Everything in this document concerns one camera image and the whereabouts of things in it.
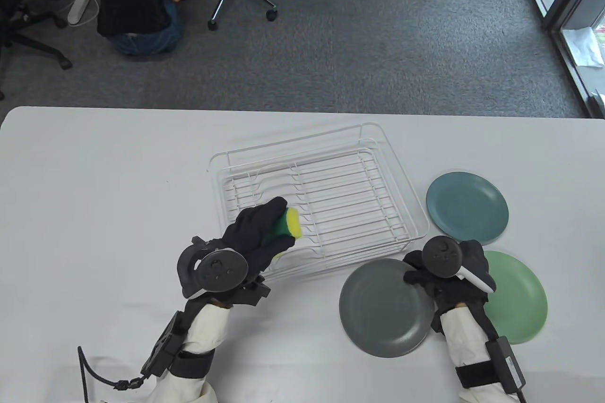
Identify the person's left hand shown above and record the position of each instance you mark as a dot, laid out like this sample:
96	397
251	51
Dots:
257	228

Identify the yellow green sponge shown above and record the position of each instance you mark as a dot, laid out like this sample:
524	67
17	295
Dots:
293	223

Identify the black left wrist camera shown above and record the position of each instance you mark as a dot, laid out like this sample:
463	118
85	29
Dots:
255	292

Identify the grey plate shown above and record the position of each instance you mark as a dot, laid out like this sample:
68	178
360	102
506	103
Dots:
385	308

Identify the black right forearm power box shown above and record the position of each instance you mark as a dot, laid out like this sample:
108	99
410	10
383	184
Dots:
508	365

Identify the black left forearm sensor box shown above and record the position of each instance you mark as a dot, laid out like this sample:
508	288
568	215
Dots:
165	346

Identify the person's left forearm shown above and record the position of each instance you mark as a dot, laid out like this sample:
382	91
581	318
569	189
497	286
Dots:
208	332

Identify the person's right forearm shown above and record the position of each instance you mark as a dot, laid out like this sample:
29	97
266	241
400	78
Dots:
468	351

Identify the light green plate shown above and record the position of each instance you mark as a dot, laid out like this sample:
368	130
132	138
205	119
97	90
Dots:
520	304

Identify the white paper sheet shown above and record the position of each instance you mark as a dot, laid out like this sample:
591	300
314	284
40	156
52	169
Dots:
586	46

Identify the black white left controller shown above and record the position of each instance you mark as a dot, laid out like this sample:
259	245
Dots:
215	270

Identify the teal plate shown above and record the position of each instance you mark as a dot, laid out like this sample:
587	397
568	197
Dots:
467	207

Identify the person's right hand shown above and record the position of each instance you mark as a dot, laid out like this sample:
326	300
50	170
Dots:
449	292

